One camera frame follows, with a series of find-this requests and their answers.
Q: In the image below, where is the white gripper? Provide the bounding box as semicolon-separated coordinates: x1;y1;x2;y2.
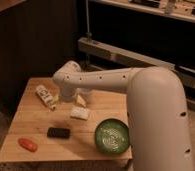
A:
53;86;87;107

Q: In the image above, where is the translucent ceramic cup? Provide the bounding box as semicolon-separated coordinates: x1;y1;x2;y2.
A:
77;88;92;103

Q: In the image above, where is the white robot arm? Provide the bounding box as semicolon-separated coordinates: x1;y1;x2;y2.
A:
53;61;194;171

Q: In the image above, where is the beige sponge block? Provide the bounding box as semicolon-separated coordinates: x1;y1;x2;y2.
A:
70;106;90;120

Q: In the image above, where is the white lying bottle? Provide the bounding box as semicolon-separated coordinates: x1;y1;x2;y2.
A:
35;85;56;110

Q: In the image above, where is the black rectangular object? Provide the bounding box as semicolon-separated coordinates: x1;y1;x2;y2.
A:
47;127;70;138

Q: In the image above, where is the wooden folding table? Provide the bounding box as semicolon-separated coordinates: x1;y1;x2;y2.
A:
0;78;127;162

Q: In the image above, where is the green bowl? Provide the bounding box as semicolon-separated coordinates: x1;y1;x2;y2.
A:
94;118;130;155

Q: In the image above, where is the orange oblong object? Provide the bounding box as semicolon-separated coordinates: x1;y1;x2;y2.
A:
18;138;38;152

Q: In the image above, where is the vertical metal pole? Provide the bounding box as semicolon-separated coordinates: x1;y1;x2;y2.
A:
85;0;92;42

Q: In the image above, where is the upper wooden shelf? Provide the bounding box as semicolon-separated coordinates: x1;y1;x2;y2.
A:
92;0;195;23

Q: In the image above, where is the grey metal rail beam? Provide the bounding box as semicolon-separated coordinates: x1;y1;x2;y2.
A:
78;37;195;90

